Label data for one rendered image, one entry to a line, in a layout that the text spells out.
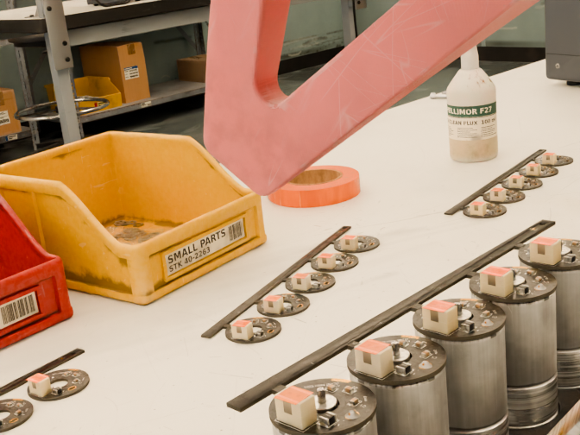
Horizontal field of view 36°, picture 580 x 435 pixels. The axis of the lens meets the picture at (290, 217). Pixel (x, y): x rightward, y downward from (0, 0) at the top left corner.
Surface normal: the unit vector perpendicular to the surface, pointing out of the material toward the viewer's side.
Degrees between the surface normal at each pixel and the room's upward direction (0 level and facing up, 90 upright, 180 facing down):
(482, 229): 0
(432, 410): 90
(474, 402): 90
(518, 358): 90
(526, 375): 90
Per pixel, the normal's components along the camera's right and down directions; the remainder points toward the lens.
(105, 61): -0.66, 0.32
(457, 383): -0.28, 0.32
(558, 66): -0.85, 0.25
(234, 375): -0.11, -0.95
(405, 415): -0.02, 0.30
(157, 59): 0.69, 0.14
